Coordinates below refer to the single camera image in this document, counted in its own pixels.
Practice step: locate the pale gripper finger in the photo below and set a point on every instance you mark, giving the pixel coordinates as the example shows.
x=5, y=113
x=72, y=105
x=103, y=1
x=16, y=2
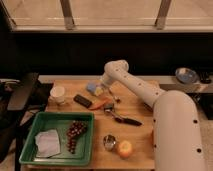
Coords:
x=99, y=90

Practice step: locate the blue sponge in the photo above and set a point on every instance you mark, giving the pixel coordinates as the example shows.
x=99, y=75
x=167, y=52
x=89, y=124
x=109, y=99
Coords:
x=91, y=87

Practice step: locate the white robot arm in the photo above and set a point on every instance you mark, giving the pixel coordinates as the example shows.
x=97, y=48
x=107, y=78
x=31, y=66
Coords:
x=177, y=135

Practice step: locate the orange carrot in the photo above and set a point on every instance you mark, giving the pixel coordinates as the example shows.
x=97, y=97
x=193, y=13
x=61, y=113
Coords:
x=97, y=104

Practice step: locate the black rectangular block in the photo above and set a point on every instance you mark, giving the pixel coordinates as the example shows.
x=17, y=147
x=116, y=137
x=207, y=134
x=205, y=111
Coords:
x=82, y=101

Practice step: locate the white paper cup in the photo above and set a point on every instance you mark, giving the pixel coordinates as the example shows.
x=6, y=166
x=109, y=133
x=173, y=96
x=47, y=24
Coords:
x=57, y=95

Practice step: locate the bunch of dark grapes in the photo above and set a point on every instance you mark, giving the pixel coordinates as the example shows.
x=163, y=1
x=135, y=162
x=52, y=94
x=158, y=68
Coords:
x=76, y=129

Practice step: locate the small metal cup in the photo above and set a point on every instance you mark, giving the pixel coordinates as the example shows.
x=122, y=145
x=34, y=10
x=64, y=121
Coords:
x=109, y=142

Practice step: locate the yellow red apple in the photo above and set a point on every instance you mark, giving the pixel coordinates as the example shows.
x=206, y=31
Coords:
x=125, y=149

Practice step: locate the black chair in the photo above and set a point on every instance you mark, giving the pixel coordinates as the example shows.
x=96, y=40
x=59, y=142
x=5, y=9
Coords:
x=15, y=110

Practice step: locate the green plastic tray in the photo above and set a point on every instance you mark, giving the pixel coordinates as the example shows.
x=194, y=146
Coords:
x=61, y=123

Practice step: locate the white folded cloth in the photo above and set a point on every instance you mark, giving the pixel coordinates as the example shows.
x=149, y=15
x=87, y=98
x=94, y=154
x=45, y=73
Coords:
x=48, y=143

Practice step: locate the grey metal plate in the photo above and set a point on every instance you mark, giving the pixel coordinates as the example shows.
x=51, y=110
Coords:
x=186, y=75

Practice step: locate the black handled peeler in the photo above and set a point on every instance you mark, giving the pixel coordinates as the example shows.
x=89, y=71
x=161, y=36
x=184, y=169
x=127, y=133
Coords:
x=110, y=109

